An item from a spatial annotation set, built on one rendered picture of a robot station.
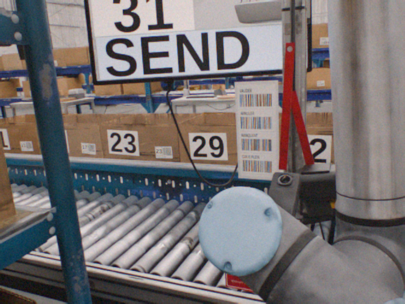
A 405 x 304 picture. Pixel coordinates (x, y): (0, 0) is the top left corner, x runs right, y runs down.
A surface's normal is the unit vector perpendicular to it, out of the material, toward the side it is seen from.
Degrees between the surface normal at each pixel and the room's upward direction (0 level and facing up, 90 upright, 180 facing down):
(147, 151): 91
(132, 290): 90
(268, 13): 90
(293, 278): 62
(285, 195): 30
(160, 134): 91
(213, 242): 56
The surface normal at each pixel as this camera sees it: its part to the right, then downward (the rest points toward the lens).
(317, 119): -0.38, 0.24
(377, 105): -0.17, 0.16
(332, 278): -0.01, -0.64
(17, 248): 0.92, 0.04
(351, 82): -0.77, 0.17
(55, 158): 0.38, 0.20
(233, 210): -0.43, -0.33
